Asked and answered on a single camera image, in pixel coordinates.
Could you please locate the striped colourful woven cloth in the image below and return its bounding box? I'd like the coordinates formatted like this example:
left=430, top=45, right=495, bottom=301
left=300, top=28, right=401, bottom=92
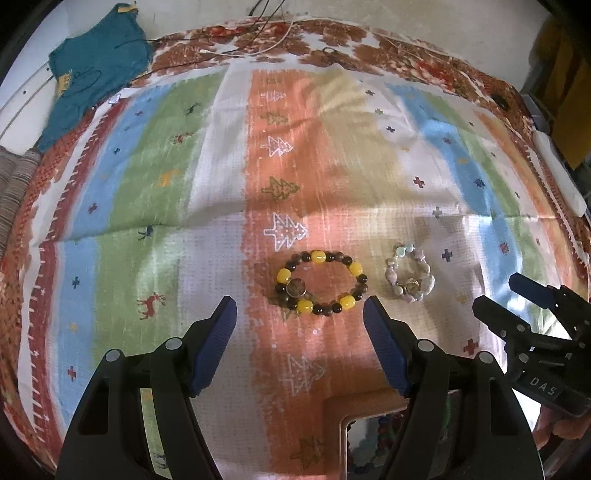
left=18, top=59, right=578, bottom=480

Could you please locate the grey striped pillow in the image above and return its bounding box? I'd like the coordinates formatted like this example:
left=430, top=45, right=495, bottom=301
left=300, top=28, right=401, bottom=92
left=1, top=147, right=41, bottom=256

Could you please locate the green jade bangle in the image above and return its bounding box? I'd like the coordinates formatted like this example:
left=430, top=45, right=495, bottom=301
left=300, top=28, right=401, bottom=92
left=439, top=390, right=456, bottom=442

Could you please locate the yellow brown bead bracelet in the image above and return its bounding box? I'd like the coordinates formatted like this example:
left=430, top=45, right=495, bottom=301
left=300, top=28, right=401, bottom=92
left=273, top=249, right=370, bottom=316

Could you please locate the pastel stone bead bracelet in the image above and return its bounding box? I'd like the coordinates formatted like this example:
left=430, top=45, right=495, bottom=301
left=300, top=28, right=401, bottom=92
left=385, top=244, right=437, bottom=304

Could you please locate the white power strip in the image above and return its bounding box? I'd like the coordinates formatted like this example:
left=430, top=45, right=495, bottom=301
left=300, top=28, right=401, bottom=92
left=533, top=130, right=587, bottom=217

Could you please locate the mustard hanging garment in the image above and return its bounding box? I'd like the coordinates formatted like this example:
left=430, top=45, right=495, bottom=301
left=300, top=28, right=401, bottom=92
left=533, top=18, right=590, bottom=170

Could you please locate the white charging cable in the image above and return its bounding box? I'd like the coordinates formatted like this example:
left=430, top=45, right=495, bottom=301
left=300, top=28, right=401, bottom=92
left=202, top=13, right=302, bottom=56

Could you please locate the metal tin box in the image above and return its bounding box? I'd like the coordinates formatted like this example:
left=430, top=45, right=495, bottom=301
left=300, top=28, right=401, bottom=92
left=320, top=389, right=459, bottom=480

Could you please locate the red floral bedsheet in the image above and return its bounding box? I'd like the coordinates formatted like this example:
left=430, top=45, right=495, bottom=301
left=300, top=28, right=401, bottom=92
left=0, top=18, right=591, bottom=467

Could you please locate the multicolour glass bead bracelet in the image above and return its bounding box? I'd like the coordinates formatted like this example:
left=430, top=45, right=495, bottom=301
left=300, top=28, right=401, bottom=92
left=351, top=412, right=408, bottom=476

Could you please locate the person's right hand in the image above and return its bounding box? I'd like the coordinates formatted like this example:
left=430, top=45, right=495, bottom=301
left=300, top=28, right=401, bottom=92
left=533, top=406, right=591, bottom=450

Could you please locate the teal knitted sweater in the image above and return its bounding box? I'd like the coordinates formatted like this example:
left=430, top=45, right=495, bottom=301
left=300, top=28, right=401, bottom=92
left=36, top=3, right=153, bottom=153

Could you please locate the black round object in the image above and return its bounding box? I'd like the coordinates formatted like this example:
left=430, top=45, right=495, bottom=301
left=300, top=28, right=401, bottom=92
left=491, top=93, right=510, bottom=111

